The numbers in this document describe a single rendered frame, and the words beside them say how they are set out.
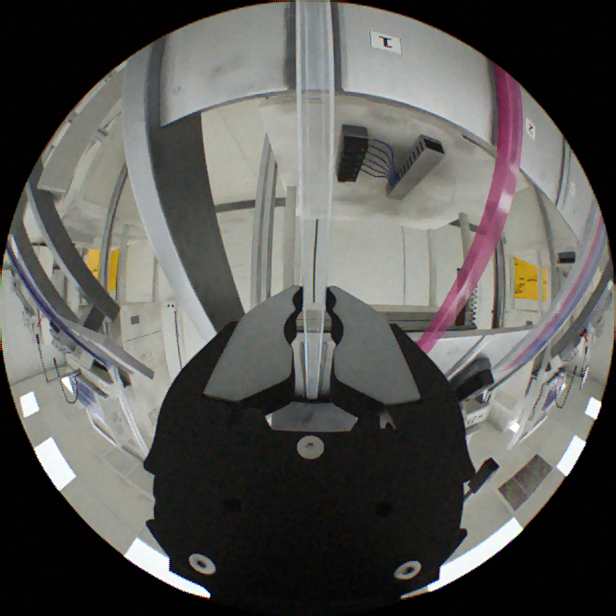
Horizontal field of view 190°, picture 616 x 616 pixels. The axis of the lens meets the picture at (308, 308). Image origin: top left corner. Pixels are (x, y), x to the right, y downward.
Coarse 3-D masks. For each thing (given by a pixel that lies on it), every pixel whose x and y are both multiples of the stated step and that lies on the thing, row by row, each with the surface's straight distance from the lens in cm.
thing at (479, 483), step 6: (486, 462) 26; (492, 462) 26; (480, 468) 26; (486, 468) 26; (492, 468) 26; (498, 468) 26; (480, 474) 27; (486, 474) 26; (492, 474) 26; (474, 480) 28; (480, 480) 27; (486, 480) 26; (468, 486) 29; (474, 486) 28; (480, 486) 27; (474, 492) 28
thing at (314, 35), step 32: (320, 0) 12; (320, 32) 10; (320, 64) 9; (320, 96) 9; (320, 128) 8; (320, 160) 8; (320, 192) 9; (320, 224) 9; (320, 256) 10; (320, 288) 11; (320, 320) 13; (320, 352) 17
